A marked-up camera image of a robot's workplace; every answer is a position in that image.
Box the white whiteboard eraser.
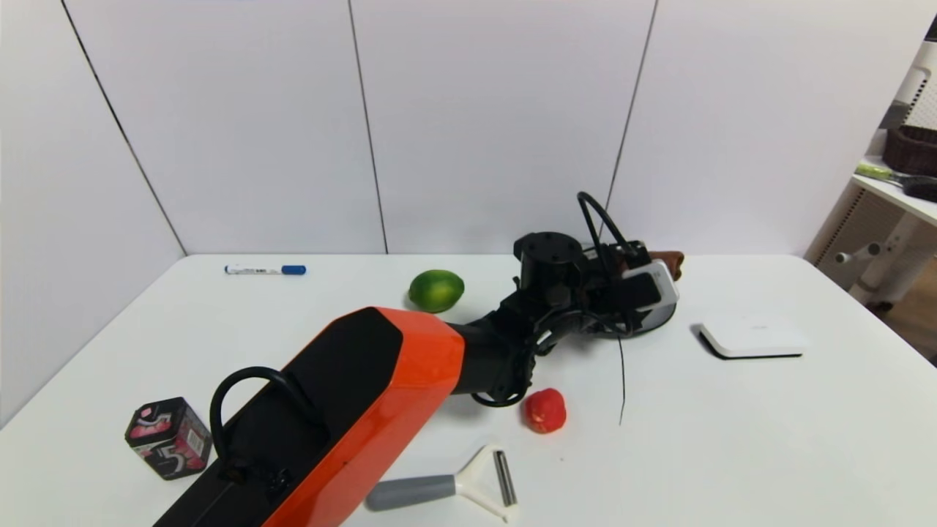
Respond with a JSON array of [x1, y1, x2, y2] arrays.
[[698, 315, 806, 360]]

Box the gray round plate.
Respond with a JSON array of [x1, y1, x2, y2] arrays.
[[578, 300, 678, 339]]

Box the black pink gum box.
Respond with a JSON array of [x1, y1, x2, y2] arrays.
[[124, 397, 213, 481]]

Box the white marker blue cap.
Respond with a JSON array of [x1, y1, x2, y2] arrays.
[[224, 264, 307, 277]]

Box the white pegboard panel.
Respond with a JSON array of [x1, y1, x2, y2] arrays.
[[889, 40, 937, 132]]

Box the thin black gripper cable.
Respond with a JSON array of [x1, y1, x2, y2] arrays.
[[576, 192, 634, 427]]

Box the white gray wrist camera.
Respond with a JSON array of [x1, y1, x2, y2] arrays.
[[622, 260, 680, 323]]

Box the white shelf unit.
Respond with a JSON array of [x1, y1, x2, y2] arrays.
[[804, 157, 937, 308]]

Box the brown cloth towel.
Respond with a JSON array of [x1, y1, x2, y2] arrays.
[[615, 244, 685, 283]]

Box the gray handled white peeler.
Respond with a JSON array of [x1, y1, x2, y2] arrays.
[[365, 444, 519, 523]]

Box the dark brown woven basket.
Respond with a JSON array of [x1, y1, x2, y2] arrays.
[[882, 125, 937, 177]]

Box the thick black arm cable loop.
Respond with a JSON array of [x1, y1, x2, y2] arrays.
[[209, 366, 326, 469]]

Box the red tomato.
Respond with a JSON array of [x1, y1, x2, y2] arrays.
[[523, 388, 568, 434]]

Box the black object on shelf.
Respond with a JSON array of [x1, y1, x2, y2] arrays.
[[899, 175, 937, 202]]

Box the green lime fruit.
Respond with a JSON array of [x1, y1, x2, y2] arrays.
[[408, 269, 466, 314]]

